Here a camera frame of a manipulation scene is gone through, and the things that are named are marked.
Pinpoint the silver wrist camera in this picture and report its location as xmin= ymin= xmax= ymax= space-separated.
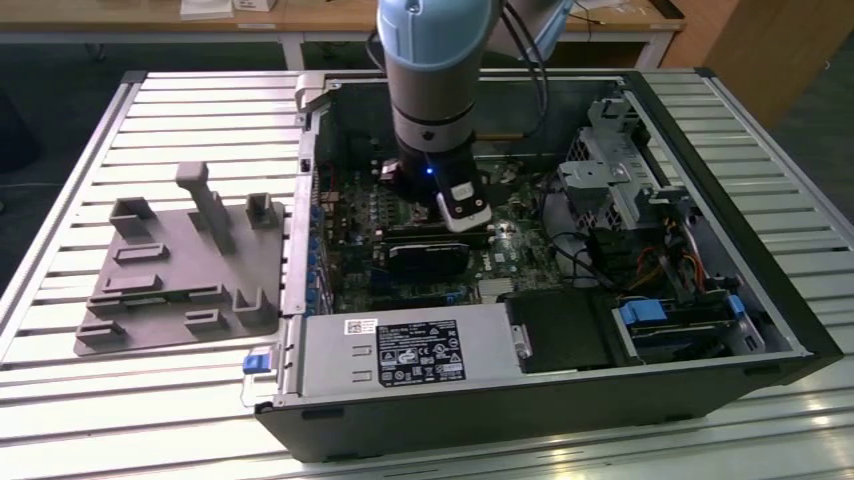
xmin=434 ymin=180 xmax=495 ymax=234

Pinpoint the wooden desk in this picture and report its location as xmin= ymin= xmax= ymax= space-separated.
xmin=0 ymin=0 xmax=688 ymax=71

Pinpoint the grey metal drive cage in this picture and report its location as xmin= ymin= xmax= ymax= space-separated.
xmin=557 ymin=97 xmax=692 ymax=234

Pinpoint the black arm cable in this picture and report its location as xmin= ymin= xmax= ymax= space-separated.
xmin=496 ymin=0 xmax=552 ymax=139

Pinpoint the small silver heatsink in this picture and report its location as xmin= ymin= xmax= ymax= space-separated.
xmin=477 ymin=278 xmax=517 ymax=304

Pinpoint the blue case latch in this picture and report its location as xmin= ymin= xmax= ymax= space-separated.
xmin=241 ymin=351 xmax=277 ymax=376

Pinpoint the black rating label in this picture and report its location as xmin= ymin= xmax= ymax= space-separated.
xmin=374 ymin=319 xmax=466 ymax=389

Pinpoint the large white box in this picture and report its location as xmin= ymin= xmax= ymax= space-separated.
xmin=178 ymin=0 xmax=236 ymax=21

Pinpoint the grey power supply unit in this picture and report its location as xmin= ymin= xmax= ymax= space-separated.
xmin=292 ymin=307 xmax=523 ymax=397

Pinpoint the CPU socket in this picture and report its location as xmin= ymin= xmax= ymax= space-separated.
xmin=397 ymin=197 xmax=441 ymax=227

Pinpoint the black plastic shroud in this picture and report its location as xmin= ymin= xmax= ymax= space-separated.
xmin=503 ymin=288 xmax=625 ymax=375

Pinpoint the wooden cabinet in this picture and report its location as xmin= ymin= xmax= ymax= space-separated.
xmin=665 ymin=0 xmax=854 ymax=129

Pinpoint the green motherboard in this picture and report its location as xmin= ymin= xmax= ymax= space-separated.
xmin=313 ymin=158 xmax=559 ymax=315

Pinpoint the black RAM slot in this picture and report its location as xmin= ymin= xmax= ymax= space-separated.
xmin=380 ymin=224 xmax=499 ymax=236
xmin=380 ymin=232 xmax=499 ymax=245

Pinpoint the yellow wire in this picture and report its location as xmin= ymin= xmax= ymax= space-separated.
xmin=625 ymin=264 xmax=669 ymax=292

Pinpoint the grey plastic parts rack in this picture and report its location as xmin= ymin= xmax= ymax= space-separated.
xmin=72 ymin=162 xmax=292 ymax=357

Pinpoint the black open PC case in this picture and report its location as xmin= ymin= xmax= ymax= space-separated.
xmin=250 ymin=68 xmax=844 ymax=464

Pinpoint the hard disk in blue carrier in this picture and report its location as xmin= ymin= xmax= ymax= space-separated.
xmin=616 ymin=297 xmax=739 ymax=362

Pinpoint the black graphics card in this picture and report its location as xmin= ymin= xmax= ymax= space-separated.
xmin=384 ymin=241 xmax=472 ymax=277

